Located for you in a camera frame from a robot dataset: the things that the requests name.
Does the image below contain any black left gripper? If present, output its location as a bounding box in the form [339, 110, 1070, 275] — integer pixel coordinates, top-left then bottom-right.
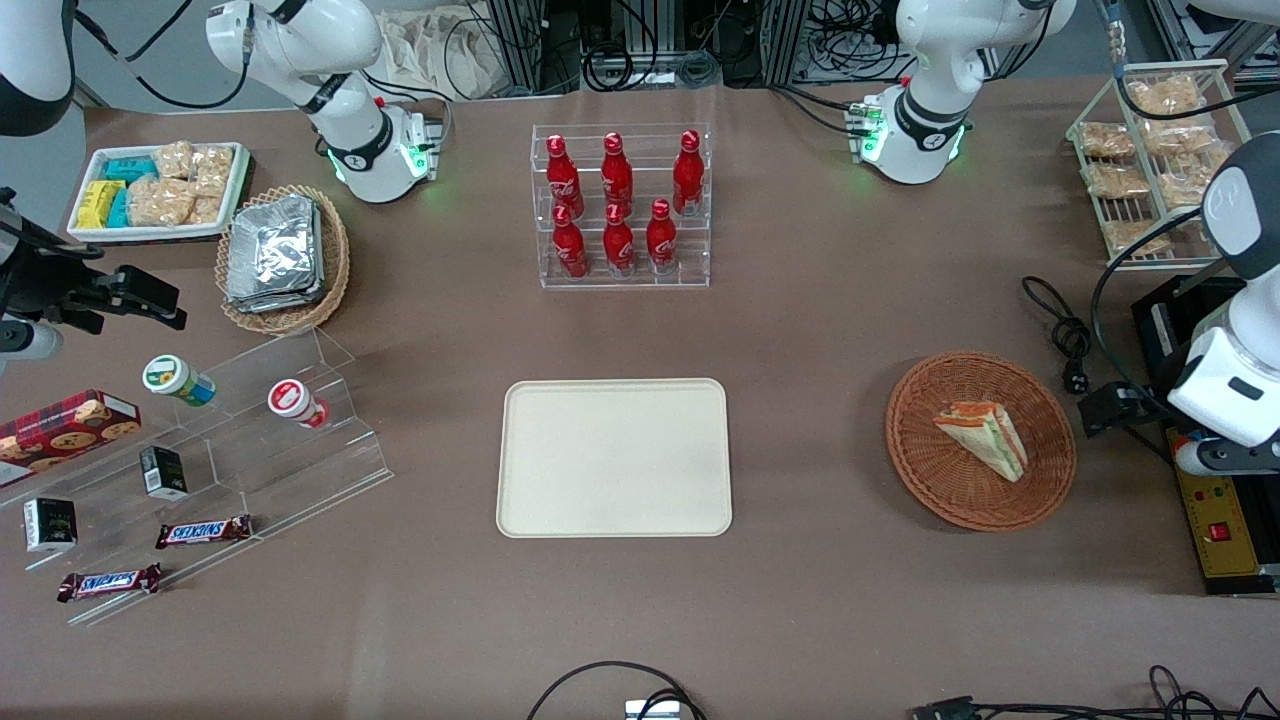
[1078, 383, 1171, 438]

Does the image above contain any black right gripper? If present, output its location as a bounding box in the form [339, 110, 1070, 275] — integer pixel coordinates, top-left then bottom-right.
[0, 213, 189, 335]

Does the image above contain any triangle sandwich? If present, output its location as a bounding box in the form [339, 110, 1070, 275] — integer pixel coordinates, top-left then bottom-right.
[932, 400, 1030, 484]

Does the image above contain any white rectangular snack tray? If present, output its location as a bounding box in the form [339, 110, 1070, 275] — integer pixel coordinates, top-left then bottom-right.
[67, 141, 250, 244]

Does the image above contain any round brown wicker basket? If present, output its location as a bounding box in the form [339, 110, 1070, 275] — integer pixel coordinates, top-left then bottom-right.
[885, 350, 1079, 532]

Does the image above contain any oval wicker basket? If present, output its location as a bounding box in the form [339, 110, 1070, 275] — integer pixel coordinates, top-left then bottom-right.
[214, 184, 352, 337]

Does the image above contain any beige plastic tray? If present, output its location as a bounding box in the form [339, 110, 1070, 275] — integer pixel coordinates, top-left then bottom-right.
[496, 377, 734, 540]

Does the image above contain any green lid yogurt cup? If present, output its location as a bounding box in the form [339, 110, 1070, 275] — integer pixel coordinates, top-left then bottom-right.
[141, 354, 218, 409]

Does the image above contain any yellow snack packet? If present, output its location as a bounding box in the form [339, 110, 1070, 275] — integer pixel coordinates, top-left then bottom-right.
[77, 179, 127, 230]

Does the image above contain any silver foil pouch stack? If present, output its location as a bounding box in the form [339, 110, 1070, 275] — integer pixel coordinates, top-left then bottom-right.
[224, 194, 327, 314]

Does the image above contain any red cookie box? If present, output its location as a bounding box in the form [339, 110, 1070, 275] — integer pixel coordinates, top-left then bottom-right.
[0, 389, 143, 489]

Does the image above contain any clear bag of pastry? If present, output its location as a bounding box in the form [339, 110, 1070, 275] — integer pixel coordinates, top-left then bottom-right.
[1099, 219, 1173, 257]
[1079, 121, 1137, 162]
[1084, 162, 1152, 202]
[1154, 169, 1217, 207]
[1139, 119, 1219, 157]
[1124, 74, 1207, 117]

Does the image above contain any small black box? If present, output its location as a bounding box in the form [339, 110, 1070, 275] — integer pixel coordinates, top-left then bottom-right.
[22, 496, 79, 555]
[138, 445, 190, 502]

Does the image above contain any red lid yogurt cup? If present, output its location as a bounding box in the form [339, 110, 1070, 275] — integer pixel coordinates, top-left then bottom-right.
[266, 377, 332, 432]

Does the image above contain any black appliance with yellow panel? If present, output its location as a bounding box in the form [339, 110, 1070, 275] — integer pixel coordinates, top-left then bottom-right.
[1130, 274, 1280, 599]

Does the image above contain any clear acrylic stepped shelf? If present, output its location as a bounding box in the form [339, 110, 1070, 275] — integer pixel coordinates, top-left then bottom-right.
[0, 327, 395, 630]

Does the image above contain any snickers chocolate bar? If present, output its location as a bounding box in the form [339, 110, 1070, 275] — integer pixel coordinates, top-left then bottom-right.
[56, 563, 164, 604]
[154, 514, 254, 551]

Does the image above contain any beige cloth bag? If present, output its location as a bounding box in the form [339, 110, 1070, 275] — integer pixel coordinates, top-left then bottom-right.
[377, 8, 503, 102]

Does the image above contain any red cola bottle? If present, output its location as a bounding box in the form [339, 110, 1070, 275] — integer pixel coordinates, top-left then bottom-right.
[671, 129, 705, 217]
[551, 204, 590, 280]
[545, 134, 585, 219]
[602, 202, 637, 277]
[645, 197, 679, 275]
[600, 131, 635, 216]

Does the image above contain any clear acrylic bottle rack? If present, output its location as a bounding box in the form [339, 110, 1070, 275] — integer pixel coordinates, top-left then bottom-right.
[530, 122, 714, 292]

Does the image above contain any black power cable with plug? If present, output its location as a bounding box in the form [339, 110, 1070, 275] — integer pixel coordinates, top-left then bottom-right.
[1021, 276, 1094, 397]

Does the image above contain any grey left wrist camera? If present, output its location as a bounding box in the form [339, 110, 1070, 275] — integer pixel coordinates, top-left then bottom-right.
[1172, 438, 1280, 479]

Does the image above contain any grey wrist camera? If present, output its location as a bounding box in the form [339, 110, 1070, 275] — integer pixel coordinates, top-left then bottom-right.
[0, 320, 64, 364]
[1172, 438, 1280, 479]

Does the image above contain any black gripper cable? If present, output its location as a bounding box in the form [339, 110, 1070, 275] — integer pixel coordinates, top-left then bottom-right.
[1090, 230, 1237, 403]

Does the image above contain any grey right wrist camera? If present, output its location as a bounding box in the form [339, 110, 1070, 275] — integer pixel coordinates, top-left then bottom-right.
[0, 320, 64, 364]

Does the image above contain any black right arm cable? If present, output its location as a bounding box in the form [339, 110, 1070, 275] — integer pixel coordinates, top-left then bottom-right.
[72, 0, 253, 112]

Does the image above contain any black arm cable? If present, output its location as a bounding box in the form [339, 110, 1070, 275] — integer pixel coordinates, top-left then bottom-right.
[1098, 0, 1280, 123]
[72, 0, 253, 112]

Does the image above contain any white wire rack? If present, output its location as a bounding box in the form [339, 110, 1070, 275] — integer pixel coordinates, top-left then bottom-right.
[1064, 58, 1253, 273]

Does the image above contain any black cable with connector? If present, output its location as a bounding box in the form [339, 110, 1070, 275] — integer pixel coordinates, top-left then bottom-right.
[909, 664, 1280, 720]

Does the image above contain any black cable bundle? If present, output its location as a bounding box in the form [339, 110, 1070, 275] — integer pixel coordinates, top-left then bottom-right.
[582, 40, 723, 93]

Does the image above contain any black looped cable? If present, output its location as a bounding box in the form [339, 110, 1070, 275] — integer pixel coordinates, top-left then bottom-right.
[526, 660, 707, 720]

